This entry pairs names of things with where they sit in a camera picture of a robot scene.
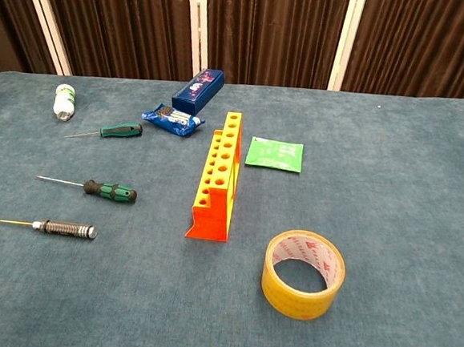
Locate silver handled precision screwdriver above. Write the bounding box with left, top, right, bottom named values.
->
left=0, top=216, right=99, bottom=240

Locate green sachet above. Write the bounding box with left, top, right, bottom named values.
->
left=244, top=135, right=305, bottom=174

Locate orange yellow tool rack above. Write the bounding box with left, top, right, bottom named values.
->
left=184, top=108, right=247, bottom=244

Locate blue cookie packet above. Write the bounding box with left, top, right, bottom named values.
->
left=139, top=101, right=207, bottom=139

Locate dark blue carton box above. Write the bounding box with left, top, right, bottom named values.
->
left=170, top=65, right=227, bottom=118

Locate blue felt table cover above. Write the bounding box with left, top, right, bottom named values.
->
left=0, top=61, right=464, bottom=347

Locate yellowish adhesive tape roll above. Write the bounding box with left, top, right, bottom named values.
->
left=259, top=226, right=349, bottom=325

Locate dark brown curtain panel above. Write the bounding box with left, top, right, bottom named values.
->
left=341, top=0, right=464, bottom=102
left=198, top=0, right=352, bottom=93
left=0, top=0, right=64, bottom=84
left=30, top=0, right=199, bottom=85

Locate white bottle with green label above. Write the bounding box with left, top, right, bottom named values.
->
left=51, top=83, right=79, bottom=123

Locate green slim-handled screwdriver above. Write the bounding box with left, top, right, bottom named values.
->
left=63, top=116, right=144, bottom=145

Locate green black thick-handled screwdriver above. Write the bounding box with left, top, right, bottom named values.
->
left=33, top=174, right=139, bottom=205

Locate white frame post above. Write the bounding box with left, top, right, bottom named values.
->
left=11, top=0, right=79, bottom=76
left=180, top=0, right=214, bottom=75
left=326, top=0, right=369, bottom=94

